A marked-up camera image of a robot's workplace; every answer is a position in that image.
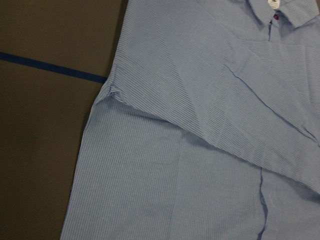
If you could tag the light blue striped shirt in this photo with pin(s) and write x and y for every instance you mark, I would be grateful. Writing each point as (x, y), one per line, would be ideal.
(207, 128)

